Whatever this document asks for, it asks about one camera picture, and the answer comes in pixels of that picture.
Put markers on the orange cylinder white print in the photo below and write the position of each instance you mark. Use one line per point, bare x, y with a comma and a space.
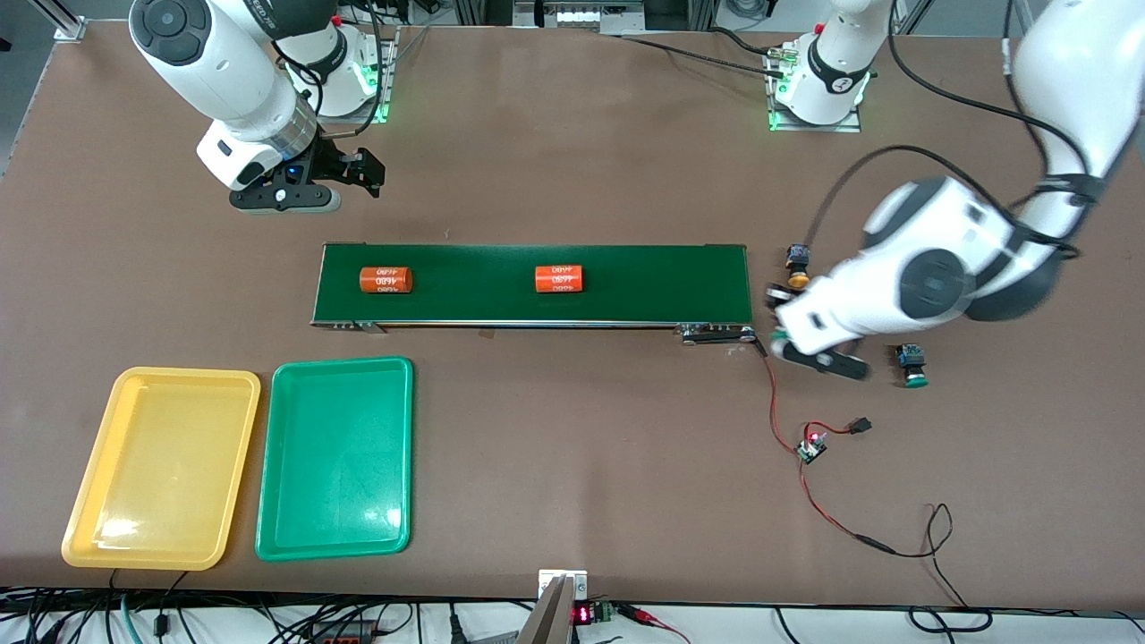
385, 279
559, 278

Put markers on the red clip lead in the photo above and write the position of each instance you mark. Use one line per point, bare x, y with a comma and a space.
640, 614

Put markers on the black metal rack frame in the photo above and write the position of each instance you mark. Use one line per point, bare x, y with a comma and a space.
483, 13

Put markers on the yellow plastic tray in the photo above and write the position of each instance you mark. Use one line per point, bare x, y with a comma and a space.
161, 465

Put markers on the red lead black plug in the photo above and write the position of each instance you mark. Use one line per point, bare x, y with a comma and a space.
860, 426

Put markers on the green conveyor belt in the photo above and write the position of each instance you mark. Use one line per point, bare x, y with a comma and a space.
671, 286

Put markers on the yellow mushroom push button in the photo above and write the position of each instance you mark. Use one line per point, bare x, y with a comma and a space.
798, 259

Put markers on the green plastic tray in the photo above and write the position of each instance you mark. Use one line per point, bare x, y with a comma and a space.
335, 456

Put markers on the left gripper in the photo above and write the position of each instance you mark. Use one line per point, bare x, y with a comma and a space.
775, 298

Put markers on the grey metal camera bracket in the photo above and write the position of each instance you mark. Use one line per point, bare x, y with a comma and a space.
559, 617

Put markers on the small black circuit board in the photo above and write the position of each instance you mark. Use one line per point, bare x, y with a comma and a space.
812, 450

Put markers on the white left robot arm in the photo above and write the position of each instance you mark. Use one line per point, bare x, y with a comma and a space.
939, 233

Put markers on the aluminium profile post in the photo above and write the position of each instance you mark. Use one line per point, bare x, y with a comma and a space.
70, 27

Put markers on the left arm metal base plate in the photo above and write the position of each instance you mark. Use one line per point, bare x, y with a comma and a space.
818, 128

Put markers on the red digit display module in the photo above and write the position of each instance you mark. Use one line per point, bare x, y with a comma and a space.
583, 614

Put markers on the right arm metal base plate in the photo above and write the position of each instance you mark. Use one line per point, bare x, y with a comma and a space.
386, 89

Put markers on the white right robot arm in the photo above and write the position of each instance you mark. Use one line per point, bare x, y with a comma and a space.
224, 72

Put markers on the red black power strip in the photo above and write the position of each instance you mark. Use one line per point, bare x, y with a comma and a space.
344, 633

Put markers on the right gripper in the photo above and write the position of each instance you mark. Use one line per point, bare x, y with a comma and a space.
333, 163

